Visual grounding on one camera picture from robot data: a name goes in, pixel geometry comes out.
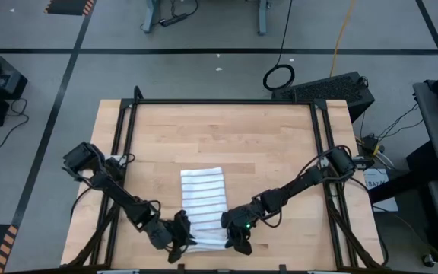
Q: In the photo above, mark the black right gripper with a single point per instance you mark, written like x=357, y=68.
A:
x=245, y=245

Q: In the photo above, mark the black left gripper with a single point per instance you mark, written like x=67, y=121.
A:
x=165, y=236

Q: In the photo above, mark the white striped towel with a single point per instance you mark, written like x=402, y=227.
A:
x=204, y=201

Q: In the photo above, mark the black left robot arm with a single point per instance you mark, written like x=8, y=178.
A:
x=120, y=194

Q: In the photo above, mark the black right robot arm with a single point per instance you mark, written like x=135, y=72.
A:
x=302, y=182

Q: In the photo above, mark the white paper sheet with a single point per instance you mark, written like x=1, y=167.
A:
x=384, y=198

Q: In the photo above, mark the black perforated computer tower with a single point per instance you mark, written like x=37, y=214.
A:
x=329, y=89

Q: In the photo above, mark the black caster wheel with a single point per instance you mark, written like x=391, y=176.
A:
x=428, y=260

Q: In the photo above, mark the black power strip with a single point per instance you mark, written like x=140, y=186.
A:
x=173, y=20

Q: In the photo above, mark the grey desk leg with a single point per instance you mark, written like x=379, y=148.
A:
x=262, y=19
x=150, y=15

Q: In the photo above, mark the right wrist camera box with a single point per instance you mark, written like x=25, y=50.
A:
x=243, y=220

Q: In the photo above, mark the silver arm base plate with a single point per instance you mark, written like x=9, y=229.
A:
x=112, y=157
x=363, y=163

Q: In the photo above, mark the black metal table frame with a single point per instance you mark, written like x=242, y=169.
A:
x=219, y=101

